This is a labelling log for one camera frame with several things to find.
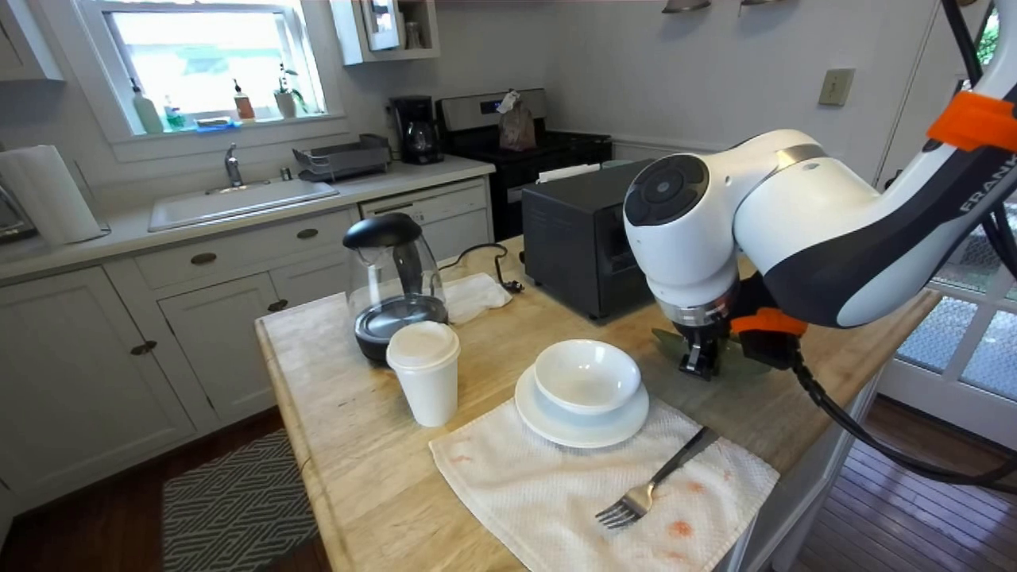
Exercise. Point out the glass electric kettle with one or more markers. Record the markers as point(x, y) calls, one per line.
point(393, 286)

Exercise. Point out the brown paper bag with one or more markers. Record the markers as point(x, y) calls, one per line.
point(516, 125)

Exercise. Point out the stained white cloth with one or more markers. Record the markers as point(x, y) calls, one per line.
point(550, 497)

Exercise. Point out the white plate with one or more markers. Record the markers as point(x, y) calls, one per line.
point(573, 431)

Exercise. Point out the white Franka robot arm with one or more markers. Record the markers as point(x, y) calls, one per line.
point(829, 212)

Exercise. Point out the white glass pane door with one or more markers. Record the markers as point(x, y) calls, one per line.
point(971, 360)

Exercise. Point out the white bowl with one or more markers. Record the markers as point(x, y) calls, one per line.
point(585, 375)

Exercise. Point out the grey dish rack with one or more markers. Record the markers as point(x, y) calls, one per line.
point(341, 160)

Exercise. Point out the small potted plant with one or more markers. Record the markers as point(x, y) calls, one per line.
point(287, 101)

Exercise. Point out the silver fork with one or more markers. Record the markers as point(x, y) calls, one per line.
point(663, 474)

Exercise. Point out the grey patterned rug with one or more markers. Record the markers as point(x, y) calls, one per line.
point(241, 511)

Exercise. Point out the small white napkin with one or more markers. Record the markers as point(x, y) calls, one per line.
point(475, 296)

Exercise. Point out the kitchen window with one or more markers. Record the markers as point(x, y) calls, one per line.
point(202, 58)

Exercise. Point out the orange soap bottle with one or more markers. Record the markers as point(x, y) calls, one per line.
point(242, 102)

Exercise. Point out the white paper cup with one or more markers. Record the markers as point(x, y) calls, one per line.
point(428, 375)

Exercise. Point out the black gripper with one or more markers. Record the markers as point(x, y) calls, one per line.
point(704, 335)

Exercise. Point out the black stove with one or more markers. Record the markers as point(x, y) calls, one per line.
point(561, 148)

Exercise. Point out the green soap bottle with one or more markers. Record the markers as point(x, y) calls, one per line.
point(146, 115)

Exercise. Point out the black toaster oven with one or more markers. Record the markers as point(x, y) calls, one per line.
point(573, 242)

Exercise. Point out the white base cabinets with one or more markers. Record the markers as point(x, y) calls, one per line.
point(98, 369)

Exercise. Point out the beige wall switch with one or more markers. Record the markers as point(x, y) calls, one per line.
point(838, 88)

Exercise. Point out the paper towel roll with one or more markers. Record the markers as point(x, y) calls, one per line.
point(49, 196)

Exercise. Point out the chrome faucet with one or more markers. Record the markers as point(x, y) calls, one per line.
point(232, 165)

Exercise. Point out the blue sponge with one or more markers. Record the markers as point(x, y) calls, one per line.
point(216, 125)

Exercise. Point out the black coffee maker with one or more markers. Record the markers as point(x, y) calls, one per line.
point(413, 132)

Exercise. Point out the white stove towel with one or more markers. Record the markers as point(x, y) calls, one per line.
point(567, 173)

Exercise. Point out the white glass door wall cabinet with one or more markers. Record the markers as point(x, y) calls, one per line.
point(384, 31)

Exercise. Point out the white plain wall cabinet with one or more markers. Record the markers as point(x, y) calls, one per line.
point(21, 37)

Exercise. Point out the white kitchen sink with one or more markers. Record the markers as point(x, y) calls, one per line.
point(241, 200)

